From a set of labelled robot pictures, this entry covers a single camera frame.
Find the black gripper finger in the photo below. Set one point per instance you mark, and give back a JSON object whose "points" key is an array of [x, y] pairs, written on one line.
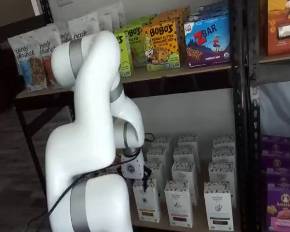
{"points": [[147, 178]]}

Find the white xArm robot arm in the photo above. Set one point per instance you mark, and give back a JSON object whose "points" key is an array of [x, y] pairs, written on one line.
{"points": [[87, 145]]}

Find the purple Annie's box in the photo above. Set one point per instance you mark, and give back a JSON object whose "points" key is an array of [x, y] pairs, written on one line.
{"points": [[278, 160], [284, 210], [276, 145], [282, 176]]}

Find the white box pink strip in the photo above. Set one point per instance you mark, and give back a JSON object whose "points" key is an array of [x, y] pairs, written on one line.
{"points": [[184, 174], [184, 154], [188, 141], [178, 205]]}

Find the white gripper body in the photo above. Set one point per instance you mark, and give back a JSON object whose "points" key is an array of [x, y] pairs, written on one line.
{"points": [[131, 168]]}

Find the white purely elizabeth granola bag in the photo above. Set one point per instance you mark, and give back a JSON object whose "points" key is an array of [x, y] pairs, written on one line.
{"points": [[118, 14], [104, 21]]}

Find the purple Z Bar box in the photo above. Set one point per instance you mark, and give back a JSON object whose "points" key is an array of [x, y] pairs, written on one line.
{"points": [[207, 43], [212, 6], [207, 15]]}

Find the green Bobo's apple pie box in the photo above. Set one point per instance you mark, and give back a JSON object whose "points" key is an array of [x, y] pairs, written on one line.
{"points": [[135, 48], [125, 60], [145, 20]]}

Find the blue purely elizabeth granola bag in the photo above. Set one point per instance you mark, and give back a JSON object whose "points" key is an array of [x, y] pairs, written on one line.
{"points": [[31, 67]]}

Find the yellow Bobo's peanut butter box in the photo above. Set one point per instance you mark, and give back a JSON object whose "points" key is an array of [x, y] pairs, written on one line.
{"points": [[169, 19], [162, 46], [176, 10]]}

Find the white box black strip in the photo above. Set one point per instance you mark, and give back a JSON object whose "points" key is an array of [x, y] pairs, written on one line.
{"points": [[218, 207], [221, 172], [223, 141], [222, 154]]}

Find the orange purely elizabeth granola bag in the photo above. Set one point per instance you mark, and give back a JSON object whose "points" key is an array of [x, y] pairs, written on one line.
{"points": [[64, 35], [45, 48]]}

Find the red purely elizabeth granola bag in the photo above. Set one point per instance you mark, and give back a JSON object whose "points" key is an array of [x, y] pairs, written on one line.
{"points": [[82, 31]]}

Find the black metal shelf rack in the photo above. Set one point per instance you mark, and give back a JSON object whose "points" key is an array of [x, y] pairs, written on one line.
{"points": [[183, 84], [253, 145]]}

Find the orange snack box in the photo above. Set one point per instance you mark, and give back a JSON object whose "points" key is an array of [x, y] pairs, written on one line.
{"points": [[284, 29]]}

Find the translucent plastic sheet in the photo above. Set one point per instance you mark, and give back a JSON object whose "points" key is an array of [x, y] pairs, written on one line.
{"points": [[280, 108]]}

